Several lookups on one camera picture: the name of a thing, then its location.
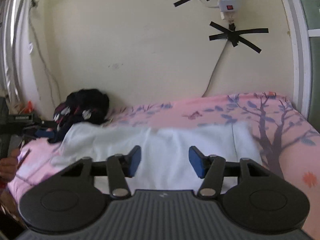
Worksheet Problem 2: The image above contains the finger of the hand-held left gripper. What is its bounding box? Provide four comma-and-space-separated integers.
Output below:
22, 128, 55, 140
37, 119, 58, 129

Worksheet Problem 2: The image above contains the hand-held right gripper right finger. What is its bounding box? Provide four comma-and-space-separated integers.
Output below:
188, 145, 271, 200

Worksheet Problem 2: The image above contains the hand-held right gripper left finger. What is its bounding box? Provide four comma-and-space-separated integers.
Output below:
61, 145, 142, 200

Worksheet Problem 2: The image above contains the white garment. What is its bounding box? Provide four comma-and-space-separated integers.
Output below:
51, 122, 266, 191

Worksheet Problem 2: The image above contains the person's left hand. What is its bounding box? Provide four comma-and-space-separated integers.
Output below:
0, 148, 22, 183

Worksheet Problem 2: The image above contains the dark patterned cloth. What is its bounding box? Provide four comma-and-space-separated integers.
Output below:
52, 103, 100, 143

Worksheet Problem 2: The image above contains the black garment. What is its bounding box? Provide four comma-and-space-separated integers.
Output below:
65, 88, 110, 126

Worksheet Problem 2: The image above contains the pink floral bedsheet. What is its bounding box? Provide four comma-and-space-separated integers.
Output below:
6, 91, 320, 240

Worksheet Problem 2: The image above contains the clear plastic curtain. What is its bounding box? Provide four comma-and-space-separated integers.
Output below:
0, 0, 30, 93

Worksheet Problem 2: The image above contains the black tape cross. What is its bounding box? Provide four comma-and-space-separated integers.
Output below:
209, 21, 269, 54

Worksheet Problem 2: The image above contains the thin wall cable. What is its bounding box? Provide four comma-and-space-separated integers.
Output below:
27, 0, 62, 105

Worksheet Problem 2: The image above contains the grey power cable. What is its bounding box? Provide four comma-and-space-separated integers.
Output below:
201, 24, 236, 98

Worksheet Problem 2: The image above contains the white window frame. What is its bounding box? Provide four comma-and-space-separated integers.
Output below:
274, 0, 320, 124

